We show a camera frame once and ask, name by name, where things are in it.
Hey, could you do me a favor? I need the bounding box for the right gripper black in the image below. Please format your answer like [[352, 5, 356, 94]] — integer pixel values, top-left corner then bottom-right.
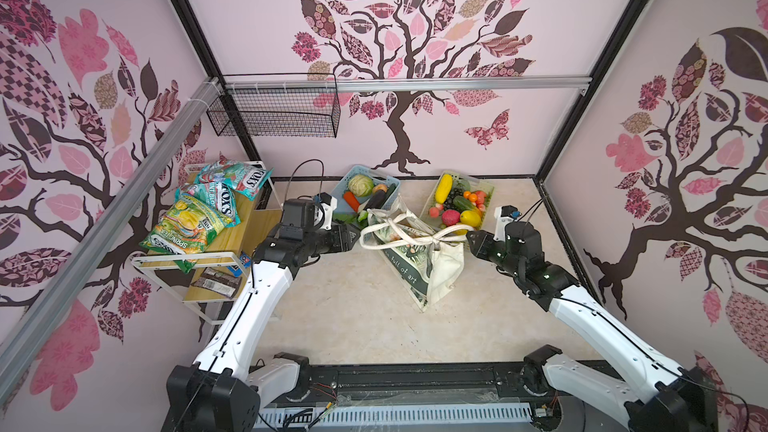
[[466, 228, 522, 280]]

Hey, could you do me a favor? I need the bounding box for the cream canvas grocery tote bag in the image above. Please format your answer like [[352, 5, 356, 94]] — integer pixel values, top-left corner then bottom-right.
[[360, 198, 471, 312]]

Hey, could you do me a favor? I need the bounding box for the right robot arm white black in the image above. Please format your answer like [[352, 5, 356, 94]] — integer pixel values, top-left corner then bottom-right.
[[466, 222, 719, 431]]

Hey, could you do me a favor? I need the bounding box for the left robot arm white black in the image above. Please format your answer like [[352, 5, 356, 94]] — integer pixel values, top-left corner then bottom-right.
[[161, 223, 360, 431]]

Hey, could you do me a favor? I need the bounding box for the Fox's candy bag upper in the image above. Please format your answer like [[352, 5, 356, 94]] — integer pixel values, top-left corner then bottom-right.
[[194, 160, 272, 201]]

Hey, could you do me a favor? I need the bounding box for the fox's candy bag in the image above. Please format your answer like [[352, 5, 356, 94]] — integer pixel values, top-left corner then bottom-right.
[[174, 182, 241, 227], [194, 160, 272, 201]]

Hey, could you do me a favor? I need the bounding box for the Fox's candy bag lower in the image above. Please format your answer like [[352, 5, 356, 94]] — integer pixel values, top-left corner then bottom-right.
[[174, 182, 241, 227]]

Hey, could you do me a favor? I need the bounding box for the green yellow snack bag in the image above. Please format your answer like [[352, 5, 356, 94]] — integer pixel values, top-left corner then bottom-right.
[[140, 193, 233, 255]]

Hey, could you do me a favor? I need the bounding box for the blue plastic basket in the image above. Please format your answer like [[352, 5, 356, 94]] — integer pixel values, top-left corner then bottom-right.
[[330, 165, 401, 225]]

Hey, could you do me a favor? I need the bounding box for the orange carrot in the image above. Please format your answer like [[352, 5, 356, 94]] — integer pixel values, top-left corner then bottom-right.
[[343, 190, 361, 213]]

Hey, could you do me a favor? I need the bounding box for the purple eggplant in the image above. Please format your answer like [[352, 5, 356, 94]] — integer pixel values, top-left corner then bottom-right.
[[358, 189, 388, 221]]

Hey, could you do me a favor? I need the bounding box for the green cabbage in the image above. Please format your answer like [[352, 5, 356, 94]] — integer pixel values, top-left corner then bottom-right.
[[347, 174, 375, 197]]

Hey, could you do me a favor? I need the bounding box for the yellow lemon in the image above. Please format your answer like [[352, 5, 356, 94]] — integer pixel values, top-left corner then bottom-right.
[[460, 210, 483, 229]]

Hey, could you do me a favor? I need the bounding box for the pink dragon fruit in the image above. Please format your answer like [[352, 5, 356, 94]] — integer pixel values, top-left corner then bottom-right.
[[441, 209, 461, 227]]

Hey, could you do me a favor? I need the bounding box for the green plastic basket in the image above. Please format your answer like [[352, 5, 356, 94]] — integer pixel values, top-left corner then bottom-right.
[[418, 171, 495, 230]]

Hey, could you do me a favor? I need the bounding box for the black grapes bunch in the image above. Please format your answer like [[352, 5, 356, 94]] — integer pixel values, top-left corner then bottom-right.
[[444, 187, 465, 209]]

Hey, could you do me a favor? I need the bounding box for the blue snack packet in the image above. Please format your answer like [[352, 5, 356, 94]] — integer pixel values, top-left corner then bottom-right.
[[227, 252, 252, 277]]

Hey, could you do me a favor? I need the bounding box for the yellow corn cob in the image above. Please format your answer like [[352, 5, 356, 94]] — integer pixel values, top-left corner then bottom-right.
[[434, 174, 453, 204]]

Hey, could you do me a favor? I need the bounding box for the dark chocolate bar packet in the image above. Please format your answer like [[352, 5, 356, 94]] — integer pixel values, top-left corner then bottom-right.
[[192, 268, 241, 299]]

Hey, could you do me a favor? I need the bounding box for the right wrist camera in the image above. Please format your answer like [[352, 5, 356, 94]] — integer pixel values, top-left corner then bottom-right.
[[494, 205, 521, 242]]

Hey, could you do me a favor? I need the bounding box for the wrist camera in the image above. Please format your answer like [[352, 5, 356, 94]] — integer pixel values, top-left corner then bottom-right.
[[494, 205, 521, 242], [281, 193, 338, 231]]

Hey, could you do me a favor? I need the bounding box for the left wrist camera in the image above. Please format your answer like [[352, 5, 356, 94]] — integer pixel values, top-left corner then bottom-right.
[[281, 193, 338, 231]]

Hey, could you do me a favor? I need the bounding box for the black wire wall basket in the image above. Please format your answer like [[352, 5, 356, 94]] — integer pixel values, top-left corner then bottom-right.
[[207, 72, 341, 138]]

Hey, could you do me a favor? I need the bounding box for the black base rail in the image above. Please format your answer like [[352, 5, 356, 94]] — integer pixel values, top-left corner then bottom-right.
[[160, 359, 682, 432]]

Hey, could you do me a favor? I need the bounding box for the white slotted cable duct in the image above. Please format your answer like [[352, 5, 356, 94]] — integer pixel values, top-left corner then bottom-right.
[[253, 403, 532, 431]]

